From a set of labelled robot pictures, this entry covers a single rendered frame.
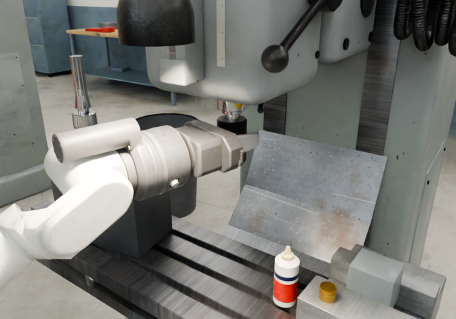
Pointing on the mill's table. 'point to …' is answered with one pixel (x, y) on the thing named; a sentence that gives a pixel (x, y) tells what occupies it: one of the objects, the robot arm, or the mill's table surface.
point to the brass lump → (327, 292)
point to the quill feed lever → (277, 63)
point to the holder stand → (136, 224)
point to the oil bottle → (286, 279)
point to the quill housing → (248, 39)
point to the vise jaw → (342, 305)
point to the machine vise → (426, 291)
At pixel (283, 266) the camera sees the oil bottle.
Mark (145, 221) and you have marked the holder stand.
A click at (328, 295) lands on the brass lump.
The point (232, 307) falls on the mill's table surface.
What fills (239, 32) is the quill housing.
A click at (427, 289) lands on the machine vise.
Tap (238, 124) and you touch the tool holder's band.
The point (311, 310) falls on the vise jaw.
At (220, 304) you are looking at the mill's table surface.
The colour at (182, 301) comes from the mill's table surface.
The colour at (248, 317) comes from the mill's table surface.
